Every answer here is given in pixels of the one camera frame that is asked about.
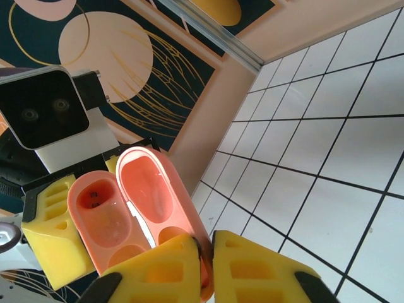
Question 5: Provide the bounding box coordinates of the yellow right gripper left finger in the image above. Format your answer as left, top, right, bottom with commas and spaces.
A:
82, 234, 203, 303

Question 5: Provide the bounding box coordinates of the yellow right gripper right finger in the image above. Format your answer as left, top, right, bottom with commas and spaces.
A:
210, 229, 340, 303

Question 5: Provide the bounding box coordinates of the pink earbuds charging case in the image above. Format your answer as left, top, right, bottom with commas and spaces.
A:
66, 146, 216, 303

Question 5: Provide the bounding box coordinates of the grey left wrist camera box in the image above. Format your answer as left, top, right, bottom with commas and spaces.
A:
0, 65, 120, 175

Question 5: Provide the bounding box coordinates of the aluminium frame post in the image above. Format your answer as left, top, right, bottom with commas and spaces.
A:
156, 0, 266, 72

